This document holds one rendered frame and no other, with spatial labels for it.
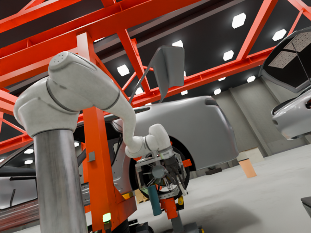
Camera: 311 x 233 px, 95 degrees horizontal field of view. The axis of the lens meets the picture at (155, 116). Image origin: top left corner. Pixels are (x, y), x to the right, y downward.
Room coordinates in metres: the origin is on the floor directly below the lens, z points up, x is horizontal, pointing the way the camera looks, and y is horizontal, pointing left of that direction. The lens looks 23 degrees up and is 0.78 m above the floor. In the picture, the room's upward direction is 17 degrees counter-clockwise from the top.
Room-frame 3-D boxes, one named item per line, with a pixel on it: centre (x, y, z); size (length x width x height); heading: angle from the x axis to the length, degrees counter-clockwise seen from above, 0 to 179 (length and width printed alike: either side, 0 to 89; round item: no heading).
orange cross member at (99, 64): (2.77, 0.57, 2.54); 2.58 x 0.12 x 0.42; 176
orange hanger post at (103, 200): (1.38, 0.66, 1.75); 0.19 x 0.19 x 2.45; 86
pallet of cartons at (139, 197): (8.12, 1.65, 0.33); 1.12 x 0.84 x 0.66; 173
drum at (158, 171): (1.67, 0.14, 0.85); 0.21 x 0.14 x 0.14; 176
